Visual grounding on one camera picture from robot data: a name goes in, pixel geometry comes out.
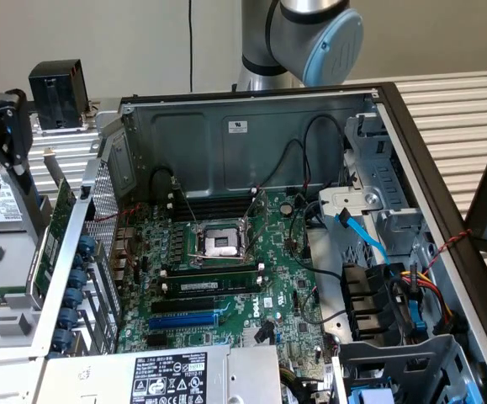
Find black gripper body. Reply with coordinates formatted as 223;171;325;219
0;50;32;168

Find green graphics card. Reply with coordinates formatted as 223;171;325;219
24;145;79;298

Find black CPU cooler block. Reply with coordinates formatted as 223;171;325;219
28;58;92;132

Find grey parts rack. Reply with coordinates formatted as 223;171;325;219
0;184;66;351

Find metal socket locking lever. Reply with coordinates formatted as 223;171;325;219
169;176;200;228
245;216;269;261

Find long black expansion slot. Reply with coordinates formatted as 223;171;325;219
149;296;216;315

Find CPU socket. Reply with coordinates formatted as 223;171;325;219
187;219;257;271

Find silver power supply unit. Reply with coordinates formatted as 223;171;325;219
36;344;284;404

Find installed green RAM stick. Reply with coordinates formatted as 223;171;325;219
161;277;264;299

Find blue expansion slot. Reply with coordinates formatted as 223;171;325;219
147;313;220;332

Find metal socket cover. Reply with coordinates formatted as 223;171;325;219
241;188;270;237

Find open metal PC case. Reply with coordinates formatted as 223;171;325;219
30;82;487;404

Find green Dell motherboard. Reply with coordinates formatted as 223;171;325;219
116;191;333;382

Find black angled plug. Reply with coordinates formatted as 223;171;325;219
252;320;276;343

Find metal drive cage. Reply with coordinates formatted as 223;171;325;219
316;112;434;270

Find blue plastic disk carrier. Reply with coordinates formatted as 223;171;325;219
349;385;394;404

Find grey disk bay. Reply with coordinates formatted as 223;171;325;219
333;333;487;404

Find blue plastic latch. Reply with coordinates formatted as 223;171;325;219
408;297;428;332

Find black power plug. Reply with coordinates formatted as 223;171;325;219
433;310;470;338

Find red black twisted wire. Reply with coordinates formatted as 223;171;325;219
93;203;144;270
426;228;474;270

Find black internal cable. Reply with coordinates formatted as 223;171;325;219
290;201;346;282
262;138;310;190
149;167;178;204
303;114;347;190

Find black camera cable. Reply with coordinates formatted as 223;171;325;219
187;0;196;92

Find blue SATA wire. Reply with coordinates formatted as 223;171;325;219
334;207;395;267

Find yellow red power wires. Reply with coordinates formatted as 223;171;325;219
399;268;458;326

